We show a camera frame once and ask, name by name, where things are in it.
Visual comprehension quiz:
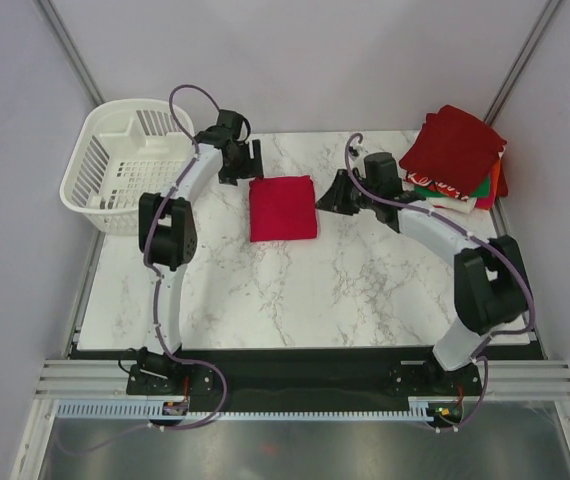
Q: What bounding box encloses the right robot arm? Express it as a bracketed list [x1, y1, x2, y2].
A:
[316, 152, 534, 394]

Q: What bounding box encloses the slotted cable duct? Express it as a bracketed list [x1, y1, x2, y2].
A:
[54, 397, 462, 422]

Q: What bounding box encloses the aluminium frame rail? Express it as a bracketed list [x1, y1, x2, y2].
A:
[36, 360, 570, 401]

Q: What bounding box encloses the dark red folded shirt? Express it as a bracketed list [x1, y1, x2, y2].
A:
[400, 105, 507, 195]

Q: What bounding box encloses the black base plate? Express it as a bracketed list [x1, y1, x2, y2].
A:
[126, 347, 481, 411]

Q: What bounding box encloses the white folded shirt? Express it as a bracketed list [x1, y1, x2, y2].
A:
[411, 192, 476, 214]

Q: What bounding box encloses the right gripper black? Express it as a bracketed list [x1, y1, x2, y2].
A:
[315, 169, 380, 217]

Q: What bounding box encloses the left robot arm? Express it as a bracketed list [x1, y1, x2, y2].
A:
[138, 110, 264, 356]

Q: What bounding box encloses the green folded shirt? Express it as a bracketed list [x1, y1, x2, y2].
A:
[411, 174, 497, 201]

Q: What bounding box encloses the red patterned folded shirt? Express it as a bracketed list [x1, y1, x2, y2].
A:
[405, 172, 469, 201]

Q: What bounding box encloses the orange folded shirt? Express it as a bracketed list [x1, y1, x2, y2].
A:
[475, 160, 509, 211]

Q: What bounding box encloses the crimson red t shirt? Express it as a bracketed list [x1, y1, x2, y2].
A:
[249, 175, 318, 243]

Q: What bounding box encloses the white plastic laundry basket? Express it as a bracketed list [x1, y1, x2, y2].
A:
[59, 98, 195, 236]

